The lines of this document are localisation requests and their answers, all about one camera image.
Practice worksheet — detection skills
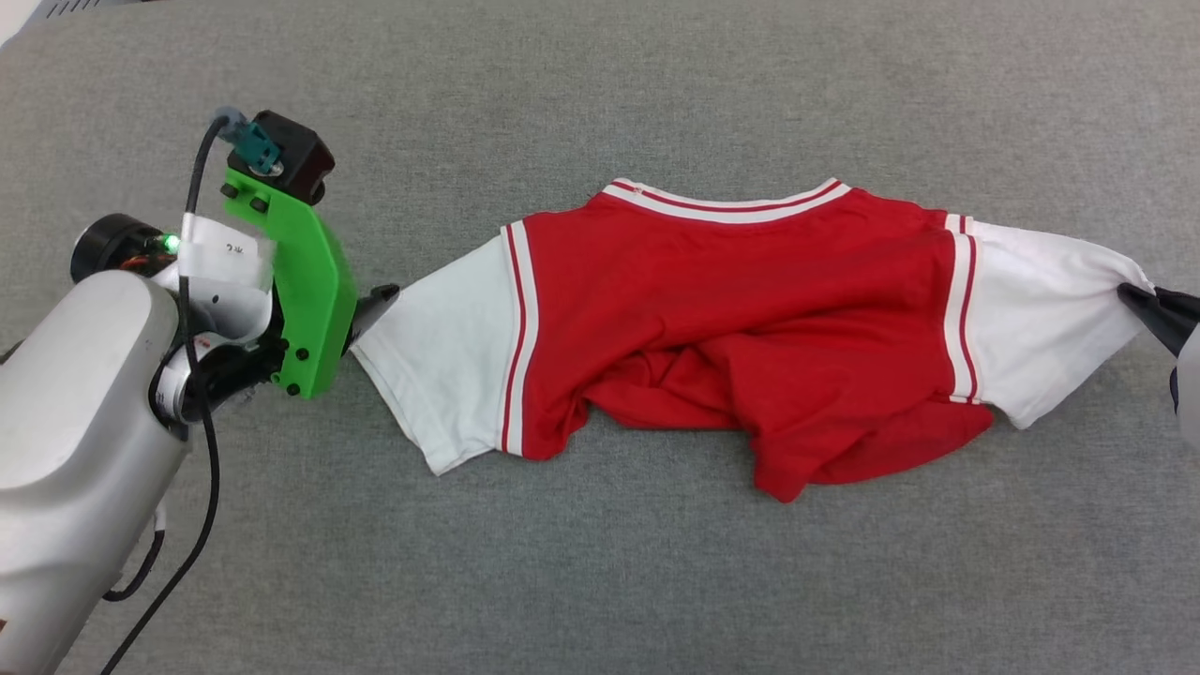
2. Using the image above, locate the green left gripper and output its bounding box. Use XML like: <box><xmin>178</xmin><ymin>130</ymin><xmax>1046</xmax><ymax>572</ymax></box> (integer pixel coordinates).
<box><xmin>72</xmin><ymin>164</ymin><xmax>403</xmax><ymax>400</ymax></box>

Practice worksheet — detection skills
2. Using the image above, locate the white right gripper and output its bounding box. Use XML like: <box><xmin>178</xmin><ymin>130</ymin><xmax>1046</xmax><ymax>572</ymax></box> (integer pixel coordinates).
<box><xmin>1117</xmin><ymin>282</ymin><xmax>1200</xmax><ymax>447</ymax></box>

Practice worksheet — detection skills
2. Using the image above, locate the red and white T-shirt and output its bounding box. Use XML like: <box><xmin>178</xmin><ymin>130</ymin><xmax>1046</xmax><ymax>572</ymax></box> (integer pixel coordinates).
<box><xmin>349</xmin><ymin>176</ymin><xmax>1157</xmax><ymax>504</ymax></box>

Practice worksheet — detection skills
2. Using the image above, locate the short black arm cable loop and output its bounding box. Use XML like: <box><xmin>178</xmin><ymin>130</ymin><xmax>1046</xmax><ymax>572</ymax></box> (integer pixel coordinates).
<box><xmin>101</xmin><ymin>504</ymin><xmax>167</xmax><ymax>604</ymax></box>

